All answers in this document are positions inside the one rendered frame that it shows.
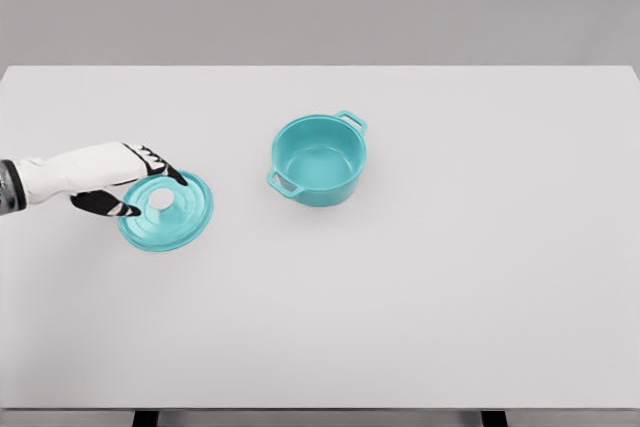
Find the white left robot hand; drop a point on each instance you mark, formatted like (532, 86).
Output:
(107, 167)

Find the teal pot lid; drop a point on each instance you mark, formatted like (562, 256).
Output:
(175, 217)

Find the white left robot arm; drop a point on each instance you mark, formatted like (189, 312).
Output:
(37, 177)

